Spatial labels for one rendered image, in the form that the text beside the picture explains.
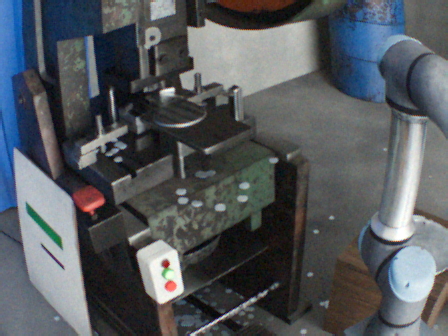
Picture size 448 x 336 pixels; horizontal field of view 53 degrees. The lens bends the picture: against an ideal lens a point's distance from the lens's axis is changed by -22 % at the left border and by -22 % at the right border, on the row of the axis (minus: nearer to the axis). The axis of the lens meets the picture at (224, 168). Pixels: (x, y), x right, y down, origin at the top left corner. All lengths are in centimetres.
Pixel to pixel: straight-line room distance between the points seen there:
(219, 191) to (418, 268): 59
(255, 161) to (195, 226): 22
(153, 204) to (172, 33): 40
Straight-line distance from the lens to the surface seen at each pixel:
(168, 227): 125
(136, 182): 127
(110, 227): 112
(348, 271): 152
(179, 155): 128
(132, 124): 136
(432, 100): 82
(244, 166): 135
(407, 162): 97
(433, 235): 164
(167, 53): 125
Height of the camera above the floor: 133
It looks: 31 degrees down
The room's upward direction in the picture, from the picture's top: 3 degrees counter-clockwise
